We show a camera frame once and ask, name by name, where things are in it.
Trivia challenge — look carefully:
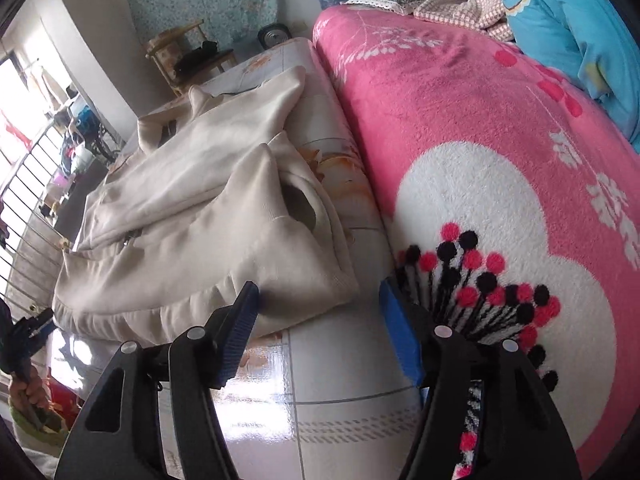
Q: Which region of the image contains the beige zip jacket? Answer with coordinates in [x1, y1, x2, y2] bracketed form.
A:
[52, 66, 358, 346]

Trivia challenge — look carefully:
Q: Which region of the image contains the left hand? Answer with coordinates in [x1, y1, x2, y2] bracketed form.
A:
[9, 365, 49, 427]

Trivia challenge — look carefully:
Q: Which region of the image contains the dark low cabinet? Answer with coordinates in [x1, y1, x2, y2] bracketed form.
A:
[54, 162, 107, 242]

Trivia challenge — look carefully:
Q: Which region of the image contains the pink floral blanket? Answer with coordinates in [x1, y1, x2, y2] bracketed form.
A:
[312, 6, 639, 478]

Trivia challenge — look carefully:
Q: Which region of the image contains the black bag on chair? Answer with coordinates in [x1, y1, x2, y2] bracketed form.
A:
[174, 40, 218, 76]

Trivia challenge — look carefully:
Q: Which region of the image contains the wooden chair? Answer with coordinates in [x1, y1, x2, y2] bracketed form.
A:
[145, 20, 238, 96]

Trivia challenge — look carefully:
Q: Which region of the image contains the blue cartoon quilt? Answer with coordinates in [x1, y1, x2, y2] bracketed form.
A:
[501, 0, 639, 150]

